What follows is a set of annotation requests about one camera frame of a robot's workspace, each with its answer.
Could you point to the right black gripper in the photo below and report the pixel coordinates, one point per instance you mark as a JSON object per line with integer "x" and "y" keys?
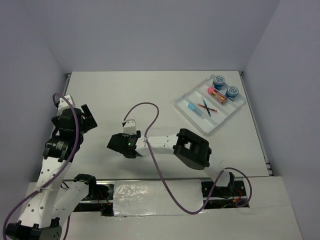
{"x": 123, "y": 135}

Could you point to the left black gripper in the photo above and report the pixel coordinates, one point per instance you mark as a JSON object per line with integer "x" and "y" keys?
{"x": 88, "y": 115}

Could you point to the blue capped glue stick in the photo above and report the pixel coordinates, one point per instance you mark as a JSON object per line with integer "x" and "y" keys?
{"x": 196, "y": 110}

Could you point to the red pen refill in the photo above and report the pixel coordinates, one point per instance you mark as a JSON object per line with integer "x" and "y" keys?
{"x": 211, "y": 109}

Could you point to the dark blue pen refill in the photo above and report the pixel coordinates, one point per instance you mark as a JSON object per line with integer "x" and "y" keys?
{"x": 205, "y": 104}

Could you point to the pink capped tube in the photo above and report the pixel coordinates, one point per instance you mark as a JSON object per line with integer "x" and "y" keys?
{"x": 216, "y": 95}

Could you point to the blue jar patterned lid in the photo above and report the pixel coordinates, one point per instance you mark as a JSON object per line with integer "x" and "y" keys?
{"x": 218, "y": 82}

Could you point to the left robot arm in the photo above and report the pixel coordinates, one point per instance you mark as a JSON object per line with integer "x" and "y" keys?
{"x": 46, "y": 213}

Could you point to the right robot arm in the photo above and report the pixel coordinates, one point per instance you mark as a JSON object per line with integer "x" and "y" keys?
{"x": 191, "y": 149}

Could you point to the silver foil sheet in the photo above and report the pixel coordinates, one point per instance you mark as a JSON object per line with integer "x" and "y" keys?
{"x": 150, "y": 198}

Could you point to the white compartment tray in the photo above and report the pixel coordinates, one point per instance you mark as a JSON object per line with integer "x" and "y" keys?
{"x": 196, "y": 95}

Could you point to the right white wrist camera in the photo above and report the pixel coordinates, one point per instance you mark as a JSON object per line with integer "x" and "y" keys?
{"x": 129, "y": 127}

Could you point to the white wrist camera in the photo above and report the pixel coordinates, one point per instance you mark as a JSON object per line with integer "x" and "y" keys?
{"x": 66, "y": 101}
{"x": 129, "y": 127}

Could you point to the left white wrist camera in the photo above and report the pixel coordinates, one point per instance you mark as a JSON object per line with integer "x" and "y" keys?
{"x": 66, "y": 101}

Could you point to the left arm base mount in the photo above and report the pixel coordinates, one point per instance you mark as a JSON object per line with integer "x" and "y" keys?
{"x": 84, "y": 194}

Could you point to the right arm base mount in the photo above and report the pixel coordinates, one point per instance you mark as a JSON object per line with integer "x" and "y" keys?
{"x": 233, "y": 195}

